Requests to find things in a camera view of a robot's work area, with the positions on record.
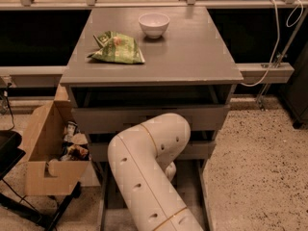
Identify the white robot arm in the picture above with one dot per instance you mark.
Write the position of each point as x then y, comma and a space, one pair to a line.
138, 158

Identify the top grey drawer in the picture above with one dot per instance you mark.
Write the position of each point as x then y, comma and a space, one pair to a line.
110, 120

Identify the grey wooden drawer cabinet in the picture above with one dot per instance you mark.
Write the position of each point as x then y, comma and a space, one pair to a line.
148, 96

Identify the middle grey drawer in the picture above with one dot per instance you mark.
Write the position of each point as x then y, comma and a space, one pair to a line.
197, 150

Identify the green chip bag on counter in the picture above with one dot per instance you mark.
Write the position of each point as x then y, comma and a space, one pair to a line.
117, 48

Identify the open bottom grey drawer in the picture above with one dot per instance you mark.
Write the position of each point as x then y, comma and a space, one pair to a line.
113, 214

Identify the white ceramic bowl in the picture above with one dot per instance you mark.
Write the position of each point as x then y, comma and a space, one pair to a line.
154, 24

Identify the snack packages in box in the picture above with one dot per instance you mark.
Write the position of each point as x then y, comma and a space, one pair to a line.
74, 145

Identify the cardboard box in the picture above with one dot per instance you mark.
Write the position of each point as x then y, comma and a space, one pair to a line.
42, 141

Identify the grey metal railing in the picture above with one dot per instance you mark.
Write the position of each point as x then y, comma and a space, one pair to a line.
35, 72

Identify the black folding stand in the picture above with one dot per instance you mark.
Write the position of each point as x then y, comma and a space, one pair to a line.
10, 155

